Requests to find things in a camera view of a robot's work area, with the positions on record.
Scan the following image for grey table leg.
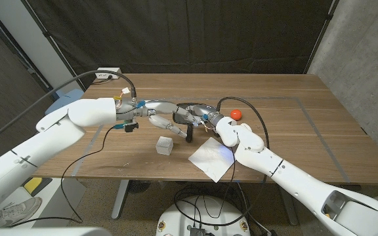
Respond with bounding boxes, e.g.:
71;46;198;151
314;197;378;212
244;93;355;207
112;179;131;220
277;186;300;227

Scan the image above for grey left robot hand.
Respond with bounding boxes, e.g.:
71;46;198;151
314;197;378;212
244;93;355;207
142;100;202;139

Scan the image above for yellow and black floor item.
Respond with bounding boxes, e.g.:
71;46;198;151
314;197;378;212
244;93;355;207
23;176;54;197

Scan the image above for black ribbed round object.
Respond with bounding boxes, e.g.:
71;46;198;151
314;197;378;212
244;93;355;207
126;180;151;195

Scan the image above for black backdrop stand pole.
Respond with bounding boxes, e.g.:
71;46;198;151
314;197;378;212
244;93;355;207
20;0;87;92
303;0;340;75

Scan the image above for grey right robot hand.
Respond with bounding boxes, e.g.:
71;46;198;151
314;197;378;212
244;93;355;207
185;103;225;128

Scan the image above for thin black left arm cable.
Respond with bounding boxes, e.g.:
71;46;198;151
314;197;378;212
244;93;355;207
8;126;116;227

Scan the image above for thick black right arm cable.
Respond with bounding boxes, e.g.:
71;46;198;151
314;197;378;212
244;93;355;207
174;96;270;227

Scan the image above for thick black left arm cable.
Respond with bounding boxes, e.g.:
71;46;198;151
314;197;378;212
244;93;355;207
0;69;137;150

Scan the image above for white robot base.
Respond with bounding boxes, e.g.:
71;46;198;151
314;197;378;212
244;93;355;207
156;195;251;236

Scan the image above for black backdrop curtain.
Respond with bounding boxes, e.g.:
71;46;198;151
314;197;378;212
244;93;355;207
21;0;339;89

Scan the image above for black hand mirror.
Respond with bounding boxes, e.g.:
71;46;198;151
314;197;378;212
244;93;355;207
172;102;209;144

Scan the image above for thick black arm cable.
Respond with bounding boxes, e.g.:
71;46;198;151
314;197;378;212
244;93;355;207
174;96;270;227
0;69;137;150

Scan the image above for grey sneaker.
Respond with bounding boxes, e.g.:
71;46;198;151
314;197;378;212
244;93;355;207
0;196;43;229

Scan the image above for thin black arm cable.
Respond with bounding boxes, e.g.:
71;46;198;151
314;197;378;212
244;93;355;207
203;146;237;220
8;126;116;227

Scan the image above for white power strip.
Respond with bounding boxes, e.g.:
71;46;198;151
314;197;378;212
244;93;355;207
95;67;123;80

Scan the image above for white cube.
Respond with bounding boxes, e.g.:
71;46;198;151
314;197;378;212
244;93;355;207
155;136;174;156

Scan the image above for white floor mat red edge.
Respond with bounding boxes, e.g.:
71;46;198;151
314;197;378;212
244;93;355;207
0;176;88;229

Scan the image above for light blue bin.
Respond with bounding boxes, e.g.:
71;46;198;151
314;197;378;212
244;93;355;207
49;88;85;109

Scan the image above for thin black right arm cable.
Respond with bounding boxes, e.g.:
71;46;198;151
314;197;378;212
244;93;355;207
203;146;237;220

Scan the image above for white robot torso edge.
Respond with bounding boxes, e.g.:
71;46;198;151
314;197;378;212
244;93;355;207
0;226;113;236

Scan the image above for white paper sheet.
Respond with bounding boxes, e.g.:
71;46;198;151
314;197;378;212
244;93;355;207
188;136;240;184

